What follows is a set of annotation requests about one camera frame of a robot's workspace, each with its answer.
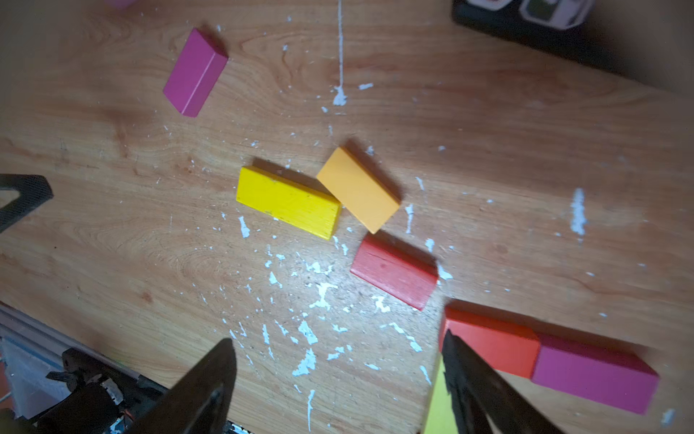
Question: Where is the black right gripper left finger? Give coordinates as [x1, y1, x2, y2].
[128, 338, 237, 433]

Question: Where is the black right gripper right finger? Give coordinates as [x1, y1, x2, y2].
[442, 331, 561, 434]

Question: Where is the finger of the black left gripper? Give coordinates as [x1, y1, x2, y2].
[0, 174, 54, 233]

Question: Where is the lime yellow long block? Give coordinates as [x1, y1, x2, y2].
[421, 354, 458, 434]

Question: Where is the red cube block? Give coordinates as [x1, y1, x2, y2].
[439, 307, 540, 379]

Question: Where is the small magenta block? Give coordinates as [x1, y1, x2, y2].
[531, 334, 660, 415]

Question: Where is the bright yellow block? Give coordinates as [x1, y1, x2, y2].
[237, 166, 342, 240]

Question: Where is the small red block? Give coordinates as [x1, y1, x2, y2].
[350, 234, 438, 311]

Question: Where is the light pink block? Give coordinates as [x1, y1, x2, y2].
[105, 0, 137, 10]

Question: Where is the orange block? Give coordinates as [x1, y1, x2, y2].
[317, 146, 400, 234]

